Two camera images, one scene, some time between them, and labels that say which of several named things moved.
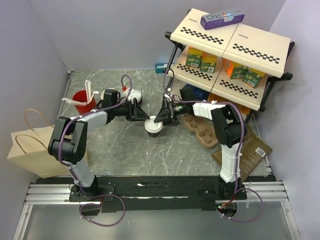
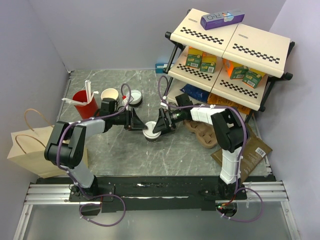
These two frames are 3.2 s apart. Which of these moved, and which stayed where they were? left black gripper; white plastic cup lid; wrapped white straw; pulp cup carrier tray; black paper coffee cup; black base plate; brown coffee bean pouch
Moved: black paper coffee cup; left black gripper; white plastic cup lid
Stayed: wrapped white straw; pulp cup carrier tray; black base plate; brown coffee bean pouch
